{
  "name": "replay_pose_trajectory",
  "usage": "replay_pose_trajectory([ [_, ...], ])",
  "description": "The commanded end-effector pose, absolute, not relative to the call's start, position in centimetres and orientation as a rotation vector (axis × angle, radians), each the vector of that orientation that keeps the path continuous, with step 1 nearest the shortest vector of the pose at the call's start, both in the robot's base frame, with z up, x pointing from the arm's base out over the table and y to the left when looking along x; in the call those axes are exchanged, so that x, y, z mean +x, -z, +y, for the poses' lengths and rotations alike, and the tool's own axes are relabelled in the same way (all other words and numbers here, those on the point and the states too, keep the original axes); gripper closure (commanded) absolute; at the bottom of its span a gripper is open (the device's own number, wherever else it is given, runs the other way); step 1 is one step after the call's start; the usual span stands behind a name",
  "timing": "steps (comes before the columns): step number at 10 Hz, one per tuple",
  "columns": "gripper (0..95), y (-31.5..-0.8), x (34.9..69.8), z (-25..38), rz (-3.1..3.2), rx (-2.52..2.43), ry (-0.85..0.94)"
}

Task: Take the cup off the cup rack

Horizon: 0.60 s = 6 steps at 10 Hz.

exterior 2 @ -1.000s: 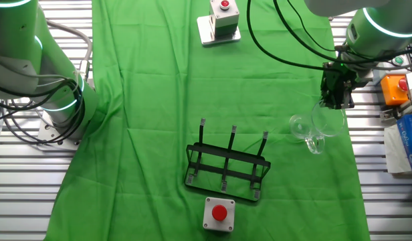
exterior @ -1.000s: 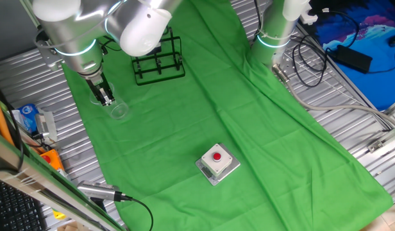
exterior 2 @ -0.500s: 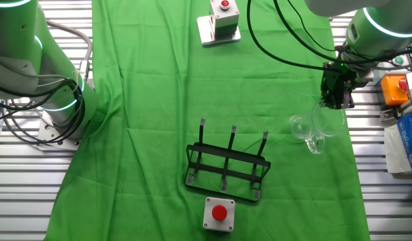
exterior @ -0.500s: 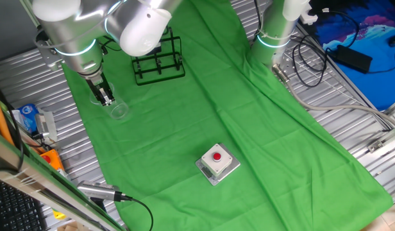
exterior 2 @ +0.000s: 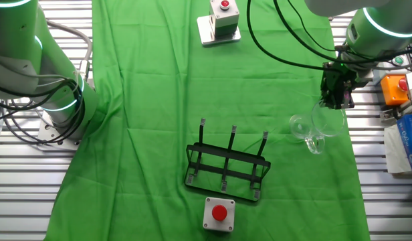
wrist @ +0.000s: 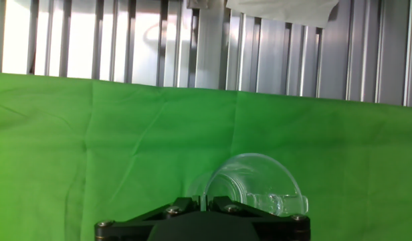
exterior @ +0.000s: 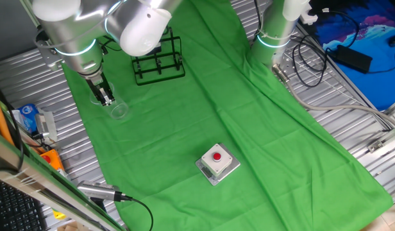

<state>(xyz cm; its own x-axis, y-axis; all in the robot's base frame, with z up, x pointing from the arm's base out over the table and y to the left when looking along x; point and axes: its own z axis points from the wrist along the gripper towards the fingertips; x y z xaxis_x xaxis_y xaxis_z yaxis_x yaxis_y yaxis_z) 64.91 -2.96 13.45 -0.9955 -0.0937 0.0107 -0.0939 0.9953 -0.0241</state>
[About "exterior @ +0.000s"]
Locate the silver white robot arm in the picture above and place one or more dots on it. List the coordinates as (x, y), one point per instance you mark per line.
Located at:
(72, 25)

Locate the black keyboard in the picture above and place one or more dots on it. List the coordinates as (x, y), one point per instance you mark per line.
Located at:
(14, 208)

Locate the silver camera on stand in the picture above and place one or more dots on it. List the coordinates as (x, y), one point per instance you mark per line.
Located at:
(98, 191)

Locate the white power strip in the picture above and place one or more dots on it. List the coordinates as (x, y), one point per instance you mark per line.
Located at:
(308, 16)

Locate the red button grey box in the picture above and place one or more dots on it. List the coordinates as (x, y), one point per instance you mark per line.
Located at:
(156, 50)

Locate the blue tissue pack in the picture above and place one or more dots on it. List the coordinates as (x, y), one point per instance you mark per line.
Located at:
(27, 117)

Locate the aluminium frame beam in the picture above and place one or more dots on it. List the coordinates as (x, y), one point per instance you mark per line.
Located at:
(24, 173)

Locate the blue patterned mat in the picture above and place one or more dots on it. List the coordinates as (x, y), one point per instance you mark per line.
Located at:
(370, 29)

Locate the silver robot mounting plate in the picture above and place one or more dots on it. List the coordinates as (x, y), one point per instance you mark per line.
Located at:
(289, 64)

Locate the orange box red button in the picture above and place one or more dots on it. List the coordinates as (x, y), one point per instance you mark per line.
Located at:
(53, 160)

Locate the aluminium rail with bracket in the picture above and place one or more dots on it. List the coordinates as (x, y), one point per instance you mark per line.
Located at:
(377, 146)

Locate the thin metal strut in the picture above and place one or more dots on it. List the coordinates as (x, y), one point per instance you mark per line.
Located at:
(26, 8)

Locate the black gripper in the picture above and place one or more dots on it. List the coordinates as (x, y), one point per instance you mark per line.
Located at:
(98, 83)

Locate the black power adapter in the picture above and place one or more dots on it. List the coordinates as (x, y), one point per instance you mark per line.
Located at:
(351, 57)

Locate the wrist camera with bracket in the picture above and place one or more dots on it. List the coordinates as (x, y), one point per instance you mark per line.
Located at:
(51, 61)

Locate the silver ribbed camera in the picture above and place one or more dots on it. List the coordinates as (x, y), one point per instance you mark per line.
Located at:
(45, 125)

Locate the red button box with baseplate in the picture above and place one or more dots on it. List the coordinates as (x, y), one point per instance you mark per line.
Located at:
(216, 162)

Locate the green cloth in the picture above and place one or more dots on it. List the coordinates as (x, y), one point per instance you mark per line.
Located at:
(248, 128)

